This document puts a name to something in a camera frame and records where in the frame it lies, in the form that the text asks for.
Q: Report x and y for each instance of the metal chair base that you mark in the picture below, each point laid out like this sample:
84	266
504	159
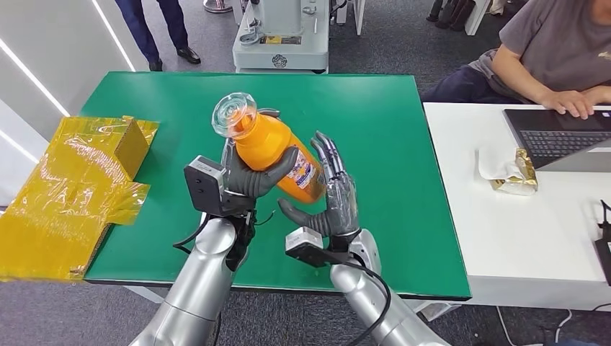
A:
217	5

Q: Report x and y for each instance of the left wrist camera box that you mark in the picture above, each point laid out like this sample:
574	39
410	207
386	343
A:
203	184

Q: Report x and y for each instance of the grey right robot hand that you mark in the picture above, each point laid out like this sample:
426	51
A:
341	200

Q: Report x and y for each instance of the seated person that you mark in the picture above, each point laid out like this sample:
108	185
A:
549	43

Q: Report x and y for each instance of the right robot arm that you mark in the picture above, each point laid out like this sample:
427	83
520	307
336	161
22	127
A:
362	296

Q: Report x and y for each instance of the pale grey machine cabinet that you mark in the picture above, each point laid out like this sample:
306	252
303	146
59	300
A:
281	38

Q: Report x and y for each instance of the seated person's left hand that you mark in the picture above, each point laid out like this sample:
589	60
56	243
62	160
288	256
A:
600	94

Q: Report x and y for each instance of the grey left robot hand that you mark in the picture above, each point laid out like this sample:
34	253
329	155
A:
248	184

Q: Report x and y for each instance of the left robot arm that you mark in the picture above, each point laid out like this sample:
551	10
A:
200	286

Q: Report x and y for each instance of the seated person's right hand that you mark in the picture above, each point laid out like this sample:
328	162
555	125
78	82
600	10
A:
568	101

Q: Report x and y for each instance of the orange bottle with clear cap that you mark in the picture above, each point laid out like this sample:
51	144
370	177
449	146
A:
265	143

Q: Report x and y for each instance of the white desk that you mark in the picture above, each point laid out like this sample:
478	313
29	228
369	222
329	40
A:
525	239

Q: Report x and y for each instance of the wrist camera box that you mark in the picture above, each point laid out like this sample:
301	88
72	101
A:
203	184
303	242

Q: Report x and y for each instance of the dark laptop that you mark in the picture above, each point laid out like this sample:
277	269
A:
558	136

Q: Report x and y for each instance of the standing person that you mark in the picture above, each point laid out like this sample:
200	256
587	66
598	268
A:
138	28

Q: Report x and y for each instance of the white furniture panel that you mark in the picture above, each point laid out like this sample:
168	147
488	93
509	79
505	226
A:
477	14

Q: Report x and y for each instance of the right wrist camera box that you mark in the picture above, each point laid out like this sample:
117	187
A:
303	242

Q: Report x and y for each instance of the gold and white wrapper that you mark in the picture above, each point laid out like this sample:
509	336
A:
513	174

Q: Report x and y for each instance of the yellow tape-wrapped cardboard box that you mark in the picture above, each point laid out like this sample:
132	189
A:
71	191

